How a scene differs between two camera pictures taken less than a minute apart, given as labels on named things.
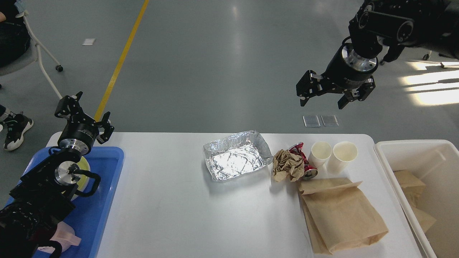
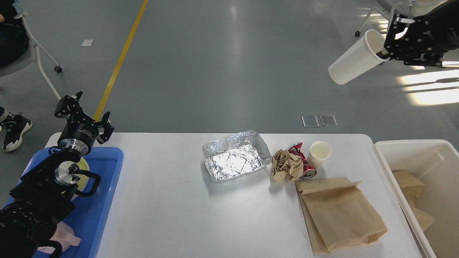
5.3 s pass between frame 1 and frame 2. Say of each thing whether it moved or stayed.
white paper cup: moved
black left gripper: stayed
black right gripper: moved
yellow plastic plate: stayed
